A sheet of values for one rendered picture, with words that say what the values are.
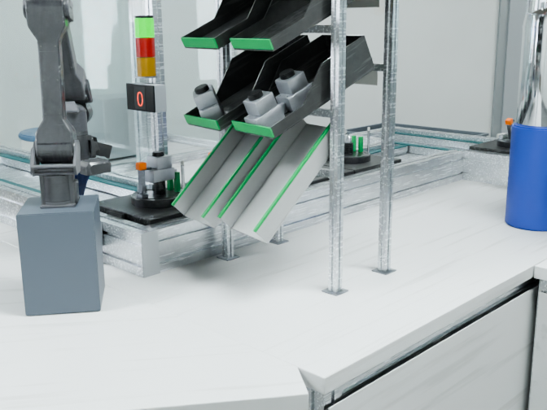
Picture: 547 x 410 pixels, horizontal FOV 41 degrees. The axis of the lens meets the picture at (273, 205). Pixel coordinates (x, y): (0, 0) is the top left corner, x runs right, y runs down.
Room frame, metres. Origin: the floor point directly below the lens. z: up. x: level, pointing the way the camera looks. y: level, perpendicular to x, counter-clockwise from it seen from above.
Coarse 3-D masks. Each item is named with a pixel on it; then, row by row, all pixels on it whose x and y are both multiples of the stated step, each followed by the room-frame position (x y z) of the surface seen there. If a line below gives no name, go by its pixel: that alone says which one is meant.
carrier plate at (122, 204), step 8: (104, 200) 1.76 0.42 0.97; (112, 200) 1.76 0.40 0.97; (120, 200) 1.76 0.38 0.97; (128, 200) 1.76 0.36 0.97; (104, 208) 1.70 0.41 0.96; (112, 208) 1.68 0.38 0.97; (120, 208) 1.68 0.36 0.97; (128, 208) 1.67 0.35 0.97; (136, 208) 1.67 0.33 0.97; (144, 208) 1.67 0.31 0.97; (160, 208) 1.67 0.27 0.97; (168, 208) 1.67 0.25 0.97; (176, 208) 1.67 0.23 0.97; (128, 216) 1.63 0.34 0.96; (136, 216) 1.61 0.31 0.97; (144, 216) 1.60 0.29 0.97; (152, 216) 1.60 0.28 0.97; (160, 216) 1.60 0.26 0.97; (168, 216) 1.61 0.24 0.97; (176, 216) 1.62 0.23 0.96; (144, 224) 1.59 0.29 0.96
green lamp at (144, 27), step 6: (138, 18) 1.94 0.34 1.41; (144, 18) 1.93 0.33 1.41; (150, 18) 1.94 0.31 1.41; (138, 24) 1.94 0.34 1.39; (144, 24) 1.93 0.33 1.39; (150, 24) 1.94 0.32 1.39; (138, 30) 1.94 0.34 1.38; (144, 30) 1.93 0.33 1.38; (150, 30) 1.94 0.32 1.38; (138, 36) 1.94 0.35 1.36; (144, 36) 1.93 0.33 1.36; (150, 36) 1.94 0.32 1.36
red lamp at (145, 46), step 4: (136, 40) 1.94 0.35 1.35; (140, 40) 1.93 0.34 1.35; (144, 40) 1.93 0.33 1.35; (148, 40) 1.94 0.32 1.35; (152, 40) 1.95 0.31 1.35; (136, 44) 1.94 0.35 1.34; (140, 44) 1.93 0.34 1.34; (144, 44) 1.93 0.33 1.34; (148, 44) 1.94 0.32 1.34; (152, 44) 1.95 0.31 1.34; (136, 48) 1.95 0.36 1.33; (140, 48) 1.94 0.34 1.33; (144, 48) 1.93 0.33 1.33; (148, 48) 1.94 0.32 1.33; (152, 48) 1.94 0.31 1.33; (136, 52) 1.95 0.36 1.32; (140, 52) 1.94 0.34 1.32; (144, 52) 1.93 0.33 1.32; (148, 52) 1.94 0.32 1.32; (152, 52) 1.94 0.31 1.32; (136, 56) 1.95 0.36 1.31; (140, 56) 1.94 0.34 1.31; (144, 56) 1.93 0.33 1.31; (148, 56) 1.94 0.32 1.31; (152, 56) 1.94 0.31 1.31
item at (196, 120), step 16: (288, 48) 1.55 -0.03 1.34; (240, 64) 1.63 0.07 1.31; (256, 64) 1.65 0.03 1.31; (272, 64) 1.52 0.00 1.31; (224, 80) 1.60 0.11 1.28; (240, 80) 1.63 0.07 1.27; (256, 80) 1.50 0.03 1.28; (272, 80) 1.52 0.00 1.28; (224, 96) 1.60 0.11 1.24; (240, 96) 1.59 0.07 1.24; (192, 112) 1.56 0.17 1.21; (224, 112) 1.53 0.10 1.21; (240, 112) 1.48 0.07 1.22; (208, 128) 1.48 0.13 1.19; (224, 128) 1.45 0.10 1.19
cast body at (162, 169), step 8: (152, 152) 1.74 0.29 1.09; (160, 152) 1.73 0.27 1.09; (152, 160) 1.73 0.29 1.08; (160, 160) 1.72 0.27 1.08; (168, 160) 1.74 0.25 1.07; (152, 168) 1.73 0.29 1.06; (160, 168) 1.72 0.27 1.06; (168, 168) 1.74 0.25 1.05; (176, 168) 1.78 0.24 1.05; (152, 176) 1.71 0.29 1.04; (160, 176) 1.72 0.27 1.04; (168, 176) 1.74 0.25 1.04
